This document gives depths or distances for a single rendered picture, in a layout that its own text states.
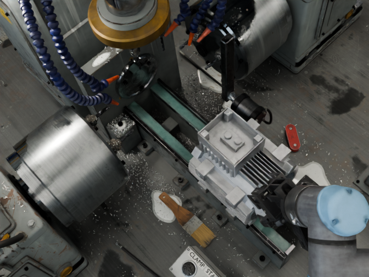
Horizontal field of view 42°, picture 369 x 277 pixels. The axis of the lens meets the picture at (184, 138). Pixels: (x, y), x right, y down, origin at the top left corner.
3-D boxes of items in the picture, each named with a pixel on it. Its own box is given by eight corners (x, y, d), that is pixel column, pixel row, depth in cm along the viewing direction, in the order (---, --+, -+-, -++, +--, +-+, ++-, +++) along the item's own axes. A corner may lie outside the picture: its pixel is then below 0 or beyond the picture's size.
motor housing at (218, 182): (190, 182, 129) (184, 151, 112) (239, 137, 134) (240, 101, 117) (244, 234, 121) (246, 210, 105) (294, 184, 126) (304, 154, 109)
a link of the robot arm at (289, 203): (340, 208, 85) (310, 240, 83) (326, 206, 89) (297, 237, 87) (314, 176, 84) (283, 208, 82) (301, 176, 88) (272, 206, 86)
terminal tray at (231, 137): (197, 147, 117) (196, 133, 110) (229, 120, 119) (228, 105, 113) (233, 179, 112) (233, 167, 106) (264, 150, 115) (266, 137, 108)
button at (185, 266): (181, 268, 106) (178, 269, 104) (190, 258, 106) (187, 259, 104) (190, 278, 105) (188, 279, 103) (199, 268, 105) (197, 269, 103)
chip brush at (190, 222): (155, 200, 140) (154, 199, 140) (167, 188, 142) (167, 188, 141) (204, 249, 133) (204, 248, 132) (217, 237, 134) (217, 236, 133)
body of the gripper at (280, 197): (269, 171, 100) (298, 171, 88) (295, 203, 100) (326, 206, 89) (244, 196, 98) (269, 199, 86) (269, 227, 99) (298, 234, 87)
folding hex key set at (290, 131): (301, 151, 143) (301, 148, 142) (290, 153, 143) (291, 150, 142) (294, 126, 147) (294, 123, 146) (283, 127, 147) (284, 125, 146)
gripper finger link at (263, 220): (266, 204, 103) (284, 206, 95) (270, 210, 104) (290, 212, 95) (251, 219, 102) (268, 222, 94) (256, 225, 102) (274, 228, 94)
